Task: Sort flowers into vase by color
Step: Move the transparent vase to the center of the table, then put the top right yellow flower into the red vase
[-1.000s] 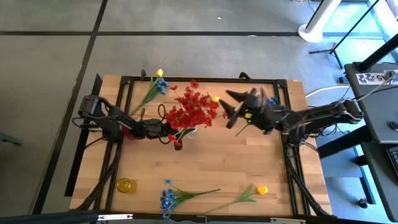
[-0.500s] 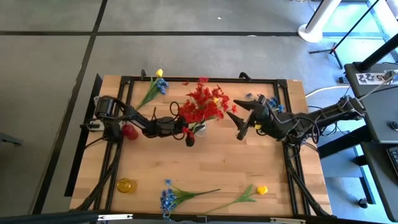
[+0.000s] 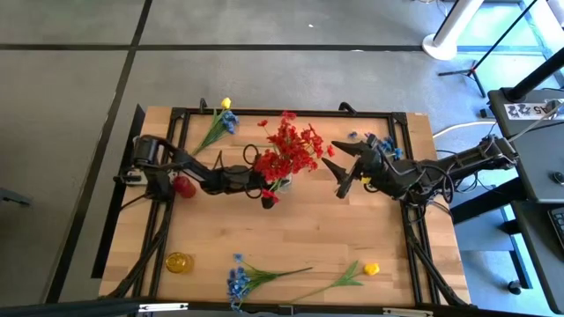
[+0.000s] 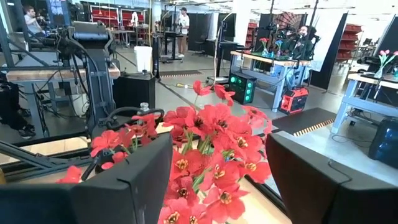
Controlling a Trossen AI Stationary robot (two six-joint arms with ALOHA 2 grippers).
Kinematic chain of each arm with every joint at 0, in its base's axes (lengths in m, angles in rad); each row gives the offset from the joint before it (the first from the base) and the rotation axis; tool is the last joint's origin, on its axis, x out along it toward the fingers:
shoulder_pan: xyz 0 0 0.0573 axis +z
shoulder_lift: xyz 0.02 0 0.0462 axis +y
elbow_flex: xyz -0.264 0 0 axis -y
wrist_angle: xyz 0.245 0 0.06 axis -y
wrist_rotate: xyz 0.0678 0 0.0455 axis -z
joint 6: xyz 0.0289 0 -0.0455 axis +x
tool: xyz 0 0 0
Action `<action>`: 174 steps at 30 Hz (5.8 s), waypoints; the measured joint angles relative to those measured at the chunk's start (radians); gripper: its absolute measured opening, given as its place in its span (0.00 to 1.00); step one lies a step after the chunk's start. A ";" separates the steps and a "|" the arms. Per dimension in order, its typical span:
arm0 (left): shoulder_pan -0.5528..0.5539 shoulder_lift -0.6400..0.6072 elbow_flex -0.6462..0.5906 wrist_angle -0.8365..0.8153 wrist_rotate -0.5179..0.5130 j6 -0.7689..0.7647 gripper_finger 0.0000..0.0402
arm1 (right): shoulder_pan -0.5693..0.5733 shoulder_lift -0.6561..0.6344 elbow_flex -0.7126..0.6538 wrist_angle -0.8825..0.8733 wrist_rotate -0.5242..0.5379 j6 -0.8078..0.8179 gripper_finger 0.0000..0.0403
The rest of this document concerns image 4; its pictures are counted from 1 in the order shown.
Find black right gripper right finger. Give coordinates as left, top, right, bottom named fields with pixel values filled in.
left=266, top=133, right=352, bottom=224

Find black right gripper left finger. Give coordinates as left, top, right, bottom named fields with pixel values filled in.
left=73, top=133, right=174, bottom=224

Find red artificial flower bunch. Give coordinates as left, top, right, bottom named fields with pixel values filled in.
left=55, top=113, right=162, bottom=184
left=157, top=80, right=274, bottom=224

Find red flowers in vase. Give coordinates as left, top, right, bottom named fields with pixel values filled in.
left=259, top=37, right=270, bottom=58

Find pink tulips in vase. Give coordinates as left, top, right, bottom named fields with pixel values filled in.
left=374, top=49, right=398, bottom=80

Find black mat with yellow stripes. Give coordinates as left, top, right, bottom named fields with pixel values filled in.
left=158, top=70, right=205, bottom=78
left=272, top=107, right=338, bottom=138

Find red portable box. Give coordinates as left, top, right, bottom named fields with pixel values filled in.
left=279, top=86, right=310, bottom=115

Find dark blue plastic bin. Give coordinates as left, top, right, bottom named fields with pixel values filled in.
left=368, top=116, right=398, bottom=169

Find light blue table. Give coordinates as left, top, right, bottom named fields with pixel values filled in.
left=330, top=73, right=398, bottom=135

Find black box cabinet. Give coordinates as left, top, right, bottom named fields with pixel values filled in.
left=112, top=73, right=156, bottom=110

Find computer tower with green lights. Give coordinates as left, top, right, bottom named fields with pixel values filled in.
left=229, top=72, right=257, bottom=105

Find blue workbench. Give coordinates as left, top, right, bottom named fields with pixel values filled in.
left=229, top=50, right=312, bottom=113

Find white bin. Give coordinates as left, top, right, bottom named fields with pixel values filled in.
left=134, top=45, right=153, bottom=74

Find white partition board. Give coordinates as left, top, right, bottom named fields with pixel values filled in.
left=309, top=12, right=349, bottom=91

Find person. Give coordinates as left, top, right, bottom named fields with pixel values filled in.
left=23, top=5, right=46, bottom=39
left=287, top=24, right=315, bottom=60
left=177, top=6, right=190, bottom=58

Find person's leg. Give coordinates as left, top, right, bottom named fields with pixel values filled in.
left=0, top=73, right=37, bottom=140

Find red bin rack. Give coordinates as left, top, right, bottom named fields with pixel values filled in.
left=335, top=23, right=364, bottom=65

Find red shelving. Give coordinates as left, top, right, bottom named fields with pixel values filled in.
left=89, top=4, right=146, bottom=29

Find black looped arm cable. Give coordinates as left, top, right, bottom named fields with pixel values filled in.
left=104, top=106, right=165, bottom=131

